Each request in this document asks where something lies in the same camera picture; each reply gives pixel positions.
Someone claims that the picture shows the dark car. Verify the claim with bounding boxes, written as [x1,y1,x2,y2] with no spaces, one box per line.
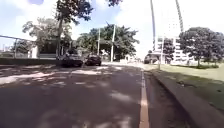
[60,49,84,68]
[84,54,103,67]

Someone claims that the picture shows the pale pole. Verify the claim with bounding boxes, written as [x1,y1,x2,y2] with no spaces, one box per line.
[96,28,101,56]
[110,23,117,63]

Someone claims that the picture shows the broad green tree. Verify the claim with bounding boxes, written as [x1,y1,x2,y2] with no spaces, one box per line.
[76,23,140,62]

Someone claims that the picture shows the vehicle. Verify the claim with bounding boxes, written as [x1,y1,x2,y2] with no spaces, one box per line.
[143,53,160,65]

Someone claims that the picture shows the grey asphalt road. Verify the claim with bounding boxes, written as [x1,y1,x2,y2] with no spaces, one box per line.
[0,61,188,128]

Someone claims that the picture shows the thin pole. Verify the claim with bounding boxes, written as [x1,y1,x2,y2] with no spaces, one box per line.
[158,36,165,71]

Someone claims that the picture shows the small tree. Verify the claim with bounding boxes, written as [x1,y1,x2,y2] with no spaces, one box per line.
[163,38,176,64]

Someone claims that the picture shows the round dark green tree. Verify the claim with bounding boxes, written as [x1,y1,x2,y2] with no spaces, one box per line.
[178,26,224,69]

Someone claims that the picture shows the grey concrete kerb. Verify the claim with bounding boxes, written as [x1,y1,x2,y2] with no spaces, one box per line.
[144,68,224,128]

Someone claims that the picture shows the grass verge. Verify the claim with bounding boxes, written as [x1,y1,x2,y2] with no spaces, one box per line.
[146,63,224,111]

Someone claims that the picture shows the low dark wall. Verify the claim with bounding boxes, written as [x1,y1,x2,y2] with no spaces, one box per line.
[0,57,63,66]

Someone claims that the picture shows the wire fence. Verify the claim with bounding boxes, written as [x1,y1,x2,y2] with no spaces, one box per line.
[0,34,38,59]

